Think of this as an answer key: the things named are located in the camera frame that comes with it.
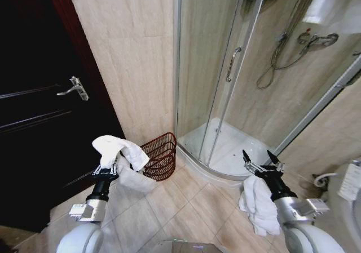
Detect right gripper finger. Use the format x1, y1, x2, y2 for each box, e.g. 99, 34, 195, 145
241, 149, 263, 175
266, 150, 285, 171

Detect white used towel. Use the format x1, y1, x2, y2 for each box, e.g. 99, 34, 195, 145
91, 135, 157, 194

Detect crumpled white towel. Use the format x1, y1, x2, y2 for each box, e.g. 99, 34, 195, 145
238, 175, 281, 237

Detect white shower tray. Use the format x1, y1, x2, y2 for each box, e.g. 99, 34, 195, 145
177, 117, 280, 182

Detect toilet seat control panel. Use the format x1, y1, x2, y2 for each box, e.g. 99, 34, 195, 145
337, 163, 360, 201

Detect dark wooden door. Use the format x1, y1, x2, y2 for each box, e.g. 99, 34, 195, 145
0, 0, 126, 234

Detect white toilet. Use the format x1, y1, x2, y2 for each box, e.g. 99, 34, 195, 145
327, 159, 361, 253

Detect chrome shower mixer valve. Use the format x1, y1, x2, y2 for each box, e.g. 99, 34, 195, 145
297, 32, 340, 54

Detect white toilet supply hose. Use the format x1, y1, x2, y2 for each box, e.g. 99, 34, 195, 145
312, 172, 339, 188

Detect red wire hamper basket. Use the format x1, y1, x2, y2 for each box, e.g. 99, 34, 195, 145
140, 131, 178, 183

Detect silver door lever handle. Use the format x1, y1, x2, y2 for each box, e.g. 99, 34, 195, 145
56, 76, 89, 101

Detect chrome shower door handle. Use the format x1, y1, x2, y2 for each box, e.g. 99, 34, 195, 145
225, 46, 243, 82

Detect metal shower hose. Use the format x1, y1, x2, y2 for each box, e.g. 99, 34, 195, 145
256, 30, 311, 90

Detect glass shower enclosure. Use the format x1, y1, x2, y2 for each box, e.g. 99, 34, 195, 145
172, 0, 361, 180

